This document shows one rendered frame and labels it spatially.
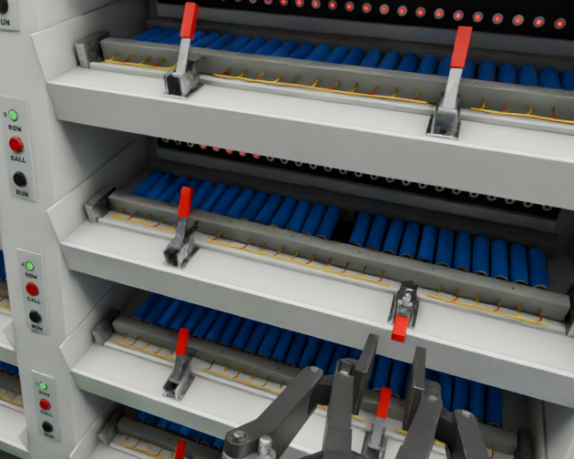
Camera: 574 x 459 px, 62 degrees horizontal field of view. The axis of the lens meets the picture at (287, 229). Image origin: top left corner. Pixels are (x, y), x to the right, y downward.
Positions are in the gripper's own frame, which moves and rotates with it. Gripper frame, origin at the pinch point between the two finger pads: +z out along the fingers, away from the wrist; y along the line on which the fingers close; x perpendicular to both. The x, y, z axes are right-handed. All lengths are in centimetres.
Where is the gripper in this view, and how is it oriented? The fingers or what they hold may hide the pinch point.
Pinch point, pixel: (389, 377)
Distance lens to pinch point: 35.2
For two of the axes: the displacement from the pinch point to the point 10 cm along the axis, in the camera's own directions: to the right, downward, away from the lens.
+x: 1.6, -9.7, -1.8
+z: 3.0, -1.3, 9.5
